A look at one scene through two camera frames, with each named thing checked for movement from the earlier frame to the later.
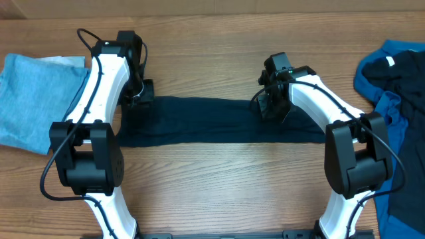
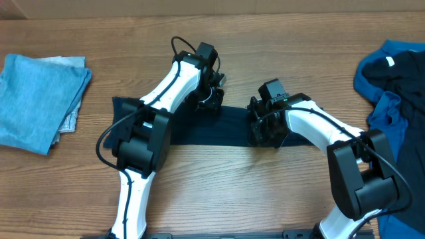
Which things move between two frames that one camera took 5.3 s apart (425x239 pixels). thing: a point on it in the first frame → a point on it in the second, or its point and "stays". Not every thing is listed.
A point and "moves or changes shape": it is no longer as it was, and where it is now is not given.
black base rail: (274, 235) stays
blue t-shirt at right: (390, 226) stays
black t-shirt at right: (404, 73) stays
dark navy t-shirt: (196, 120) moves or changes shape
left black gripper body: (137, 93) → (204, 99)
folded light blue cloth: (34, 95) stays
